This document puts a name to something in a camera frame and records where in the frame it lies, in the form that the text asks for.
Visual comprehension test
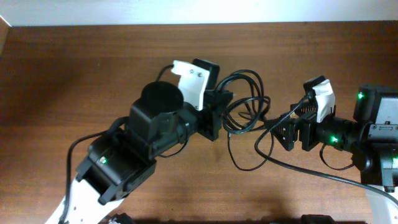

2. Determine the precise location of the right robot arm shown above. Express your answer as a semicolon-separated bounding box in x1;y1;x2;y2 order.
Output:
266;80;397;223

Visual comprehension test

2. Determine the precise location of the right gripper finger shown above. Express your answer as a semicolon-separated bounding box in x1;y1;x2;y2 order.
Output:
271;118;299;151
290;102;317;116

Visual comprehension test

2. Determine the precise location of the thick black cable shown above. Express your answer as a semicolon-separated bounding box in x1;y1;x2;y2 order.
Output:
215;69;271;135

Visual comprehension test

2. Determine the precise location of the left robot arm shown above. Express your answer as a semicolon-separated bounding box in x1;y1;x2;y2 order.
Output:
47;81;233;223

